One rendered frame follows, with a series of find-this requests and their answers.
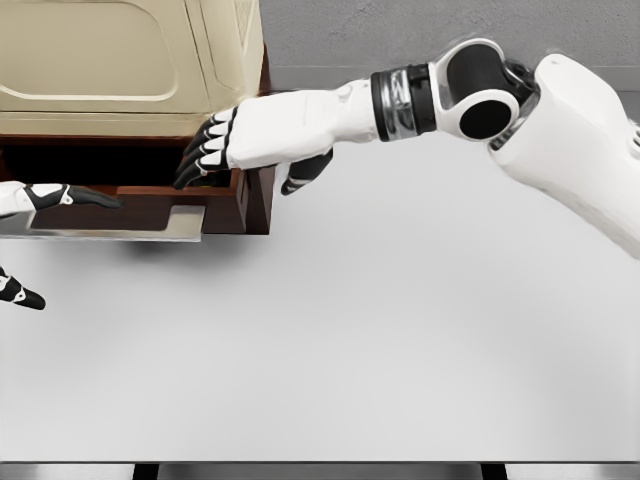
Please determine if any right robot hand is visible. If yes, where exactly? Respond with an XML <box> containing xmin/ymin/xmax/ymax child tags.
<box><xmin>172</xmin><ymin>88</ymin><xmax>335</xmax><ymax>197</ymax></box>

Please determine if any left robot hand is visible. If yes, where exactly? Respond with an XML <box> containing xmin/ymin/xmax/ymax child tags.
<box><xmin>0</xmin><ymin>180</ymin><xmax>125</xmax><ymax>312</ymax></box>

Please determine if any beige cabinet with brown frame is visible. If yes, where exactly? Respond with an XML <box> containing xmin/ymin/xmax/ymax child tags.
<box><xmin>0</xmin><ymin>0</ymin><xmax>275</xmax><ymax>187</ymax></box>

